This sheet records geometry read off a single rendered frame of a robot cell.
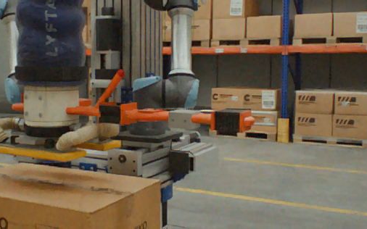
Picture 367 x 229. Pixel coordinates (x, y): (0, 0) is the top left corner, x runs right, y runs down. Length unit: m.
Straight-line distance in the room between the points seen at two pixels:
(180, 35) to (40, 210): 0.98
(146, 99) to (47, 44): 0.61
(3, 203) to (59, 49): 0.48
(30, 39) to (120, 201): 0.54
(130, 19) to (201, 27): 6.90
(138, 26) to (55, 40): 0.77
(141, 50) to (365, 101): 6.40
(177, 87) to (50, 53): 0.66
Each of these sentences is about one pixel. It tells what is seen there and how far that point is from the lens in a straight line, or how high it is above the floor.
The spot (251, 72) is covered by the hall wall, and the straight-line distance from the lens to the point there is 10.11.
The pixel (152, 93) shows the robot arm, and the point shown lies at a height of 1.20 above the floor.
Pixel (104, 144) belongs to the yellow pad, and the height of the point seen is 1.07.
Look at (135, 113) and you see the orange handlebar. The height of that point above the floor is 1.19.
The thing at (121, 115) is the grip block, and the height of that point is 1.18.
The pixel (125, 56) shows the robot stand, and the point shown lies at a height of 1.36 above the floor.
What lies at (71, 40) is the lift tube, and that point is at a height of 1.40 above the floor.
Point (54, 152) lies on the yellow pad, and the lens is 1.44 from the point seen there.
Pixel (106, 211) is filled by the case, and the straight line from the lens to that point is 1.37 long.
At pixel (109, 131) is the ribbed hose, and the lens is 1.52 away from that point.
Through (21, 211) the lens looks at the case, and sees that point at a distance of 1.47.
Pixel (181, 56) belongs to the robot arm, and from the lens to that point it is 2.02.
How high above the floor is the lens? 1.33
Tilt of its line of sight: 5 degrees down
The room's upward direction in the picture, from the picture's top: straight up
